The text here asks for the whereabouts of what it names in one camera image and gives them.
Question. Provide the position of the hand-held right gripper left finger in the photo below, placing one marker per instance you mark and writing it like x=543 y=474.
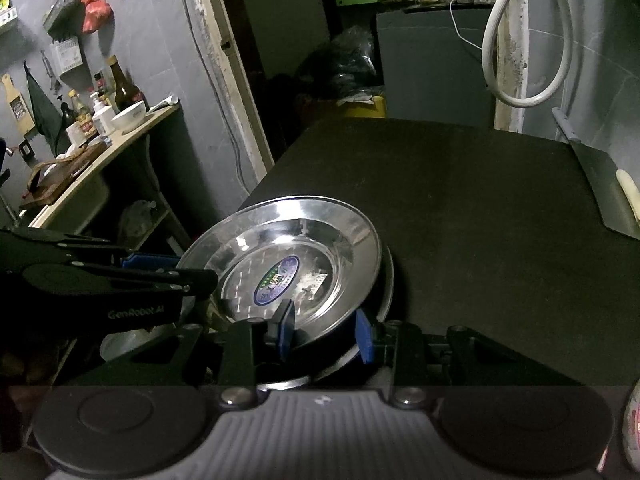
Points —
x=285 y=332

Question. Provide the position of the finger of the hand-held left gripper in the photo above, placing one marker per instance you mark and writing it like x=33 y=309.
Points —
x=150 y=261
x=195 y=284

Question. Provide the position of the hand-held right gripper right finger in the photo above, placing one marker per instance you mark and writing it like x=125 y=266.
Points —
x=365 y=337

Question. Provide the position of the steel plate with label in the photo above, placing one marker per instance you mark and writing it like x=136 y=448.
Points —
x=320 y=240

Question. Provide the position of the white bowl with red rim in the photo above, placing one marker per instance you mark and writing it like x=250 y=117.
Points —
x=634 y=410

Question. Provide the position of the clear plastic bag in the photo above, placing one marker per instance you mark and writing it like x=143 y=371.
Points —
x=136 y=222

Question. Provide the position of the wooden shelf counter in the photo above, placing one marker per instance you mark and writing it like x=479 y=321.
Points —
x=125 y=145

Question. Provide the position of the wooden cutting board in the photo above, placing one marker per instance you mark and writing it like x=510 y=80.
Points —
x=60 y=175

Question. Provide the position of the white ceramic bowl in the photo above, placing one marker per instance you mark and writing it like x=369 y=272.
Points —
x=129 y=117

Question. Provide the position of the white plastic jar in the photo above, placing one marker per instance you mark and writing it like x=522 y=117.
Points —
x=103 y=117

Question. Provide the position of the yellow-capped sauce bottle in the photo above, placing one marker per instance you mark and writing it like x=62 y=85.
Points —
x=81 y=112

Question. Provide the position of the black sauce bottle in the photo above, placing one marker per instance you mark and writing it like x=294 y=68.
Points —
x=66 y=120

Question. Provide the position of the dark glass bottle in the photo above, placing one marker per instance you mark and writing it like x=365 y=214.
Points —
x=122 y=90

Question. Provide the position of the dark green cloth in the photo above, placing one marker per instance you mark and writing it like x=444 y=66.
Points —
x=42 y=115

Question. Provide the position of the hanging metal tool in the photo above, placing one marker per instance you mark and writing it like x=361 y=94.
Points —
x=49 y=67

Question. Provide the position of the white hanging basket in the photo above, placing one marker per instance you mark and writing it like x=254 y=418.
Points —
x=66 y=55

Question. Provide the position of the yellow crate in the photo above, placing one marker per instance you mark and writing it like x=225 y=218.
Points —
x=367 y=109

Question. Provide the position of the red plastic bags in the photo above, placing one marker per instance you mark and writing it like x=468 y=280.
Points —
x=95 y=12

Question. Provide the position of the black plastic bag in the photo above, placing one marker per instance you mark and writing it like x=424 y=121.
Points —
x=345 y=60

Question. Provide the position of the grey cabinet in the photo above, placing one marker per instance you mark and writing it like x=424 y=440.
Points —
x=430 y=70

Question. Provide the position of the steel cleaver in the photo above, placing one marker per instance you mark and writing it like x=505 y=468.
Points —
x=605 y=185

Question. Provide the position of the wooden door frame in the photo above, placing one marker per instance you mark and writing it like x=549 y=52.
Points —
x=235 y=85

